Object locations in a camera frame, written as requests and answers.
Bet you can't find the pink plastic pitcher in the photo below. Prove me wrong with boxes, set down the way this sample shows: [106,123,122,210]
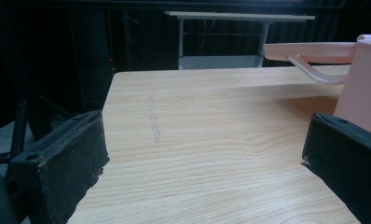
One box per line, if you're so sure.
[263,34,371,138]

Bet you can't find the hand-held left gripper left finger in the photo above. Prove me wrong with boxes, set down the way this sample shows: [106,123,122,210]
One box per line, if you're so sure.
[5,109,111,224]

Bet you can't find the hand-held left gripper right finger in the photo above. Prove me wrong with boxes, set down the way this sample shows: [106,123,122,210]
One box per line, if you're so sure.
[300,112,371,224]

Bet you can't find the black metal stand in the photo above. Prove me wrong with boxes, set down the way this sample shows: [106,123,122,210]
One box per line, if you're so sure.
[0,92,79,166]

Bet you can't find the white table with metal legs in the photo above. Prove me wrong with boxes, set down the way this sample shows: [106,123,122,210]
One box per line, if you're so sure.
[163,10,316,71]

